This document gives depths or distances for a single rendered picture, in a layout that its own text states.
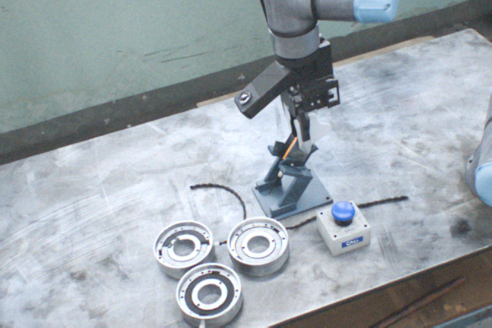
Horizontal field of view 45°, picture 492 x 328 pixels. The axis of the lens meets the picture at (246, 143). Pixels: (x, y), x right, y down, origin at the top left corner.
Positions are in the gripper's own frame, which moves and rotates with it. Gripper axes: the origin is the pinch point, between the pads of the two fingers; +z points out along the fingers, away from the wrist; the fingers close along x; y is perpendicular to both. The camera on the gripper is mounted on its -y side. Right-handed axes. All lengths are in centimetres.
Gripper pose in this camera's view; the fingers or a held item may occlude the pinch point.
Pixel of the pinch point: (299, 143)
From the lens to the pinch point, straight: 107.5
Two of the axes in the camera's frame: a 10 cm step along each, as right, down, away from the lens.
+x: -3.4, -5.9, 7.3
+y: 9.3, -3.5, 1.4
